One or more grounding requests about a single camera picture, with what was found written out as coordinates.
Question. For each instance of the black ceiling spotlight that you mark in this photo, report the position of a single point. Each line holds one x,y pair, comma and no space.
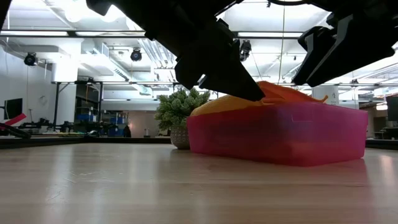
30,59
136,55
246,49

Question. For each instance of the pink translucent plastic bin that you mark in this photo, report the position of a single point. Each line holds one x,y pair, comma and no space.
280,137

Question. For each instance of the orange microfiber towel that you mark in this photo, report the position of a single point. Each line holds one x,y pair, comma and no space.
286,93

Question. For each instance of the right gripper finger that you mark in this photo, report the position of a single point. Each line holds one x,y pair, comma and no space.
351,53
314,49

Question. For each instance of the blue storage bin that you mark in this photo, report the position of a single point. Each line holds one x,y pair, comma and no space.
118,126
85,117

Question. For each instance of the red slanted bar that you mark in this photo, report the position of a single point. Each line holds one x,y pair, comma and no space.
17,119

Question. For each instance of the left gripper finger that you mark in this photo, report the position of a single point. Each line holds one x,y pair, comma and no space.
230,77
188,73

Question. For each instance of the black monitor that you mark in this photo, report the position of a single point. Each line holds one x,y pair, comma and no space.
14,108

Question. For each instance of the black shelving rack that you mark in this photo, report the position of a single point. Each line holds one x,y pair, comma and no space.
56,102

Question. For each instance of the small green artificial plant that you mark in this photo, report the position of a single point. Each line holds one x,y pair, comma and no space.
178,112

